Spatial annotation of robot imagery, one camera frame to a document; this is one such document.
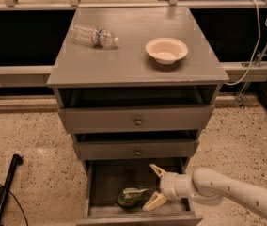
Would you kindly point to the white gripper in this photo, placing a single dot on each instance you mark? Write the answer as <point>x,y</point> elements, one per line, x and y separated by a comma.
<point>168,185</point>

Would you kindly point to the green jalapeno chip bag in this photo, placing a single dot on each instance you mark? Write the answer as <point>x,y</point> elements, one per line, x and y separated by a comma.
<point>130,196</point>

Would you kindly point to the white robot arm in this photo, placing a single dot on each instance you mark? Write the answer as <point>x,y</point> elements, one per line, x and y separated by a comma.
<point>207,186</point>

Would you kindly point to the brass middle drawer knob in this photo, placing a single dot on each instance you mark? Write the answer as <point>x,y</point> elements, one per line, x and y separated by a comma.
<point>137,152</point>

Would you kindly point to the brass drawer knob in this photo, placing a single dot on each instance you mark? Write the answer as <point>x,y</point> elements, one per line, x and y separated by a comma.
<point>138,121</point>
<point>137,152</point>

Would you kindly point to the grey middle drawer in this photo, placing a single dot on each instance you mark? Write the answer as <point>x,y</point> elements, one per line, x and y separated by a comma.
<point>101,150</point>

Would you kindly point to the grey open bottom drawer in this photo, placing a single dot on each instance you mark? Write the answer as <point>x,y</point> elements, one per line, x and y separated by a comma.
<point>106,179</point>

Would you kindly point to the brass top drawer knob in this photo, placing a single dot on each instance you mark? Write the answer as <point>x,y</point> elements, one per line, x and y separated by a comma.
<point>138,121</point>

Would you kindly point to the grey top drawer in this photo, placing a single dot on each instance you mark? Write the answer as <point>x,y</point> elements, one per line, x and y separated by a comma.
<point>121,119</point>

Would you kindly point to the grey wooden drawer cabinet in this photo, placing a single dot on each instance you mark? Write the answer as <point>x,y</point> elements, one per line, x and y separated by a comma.
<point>183,25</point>

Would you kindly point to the white paper bowl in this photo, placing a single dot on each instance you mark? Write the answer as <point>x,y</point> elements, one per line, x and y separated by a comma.
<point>166,51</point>

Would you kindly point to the black stand leg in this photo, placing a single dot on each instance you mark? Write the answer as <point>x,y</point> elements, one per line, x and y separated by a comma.
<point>5,187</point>

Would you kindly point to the clear plastic water bottle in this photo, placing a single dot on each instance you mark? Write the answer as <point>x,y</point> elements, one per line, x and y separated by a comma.
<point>95,36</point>

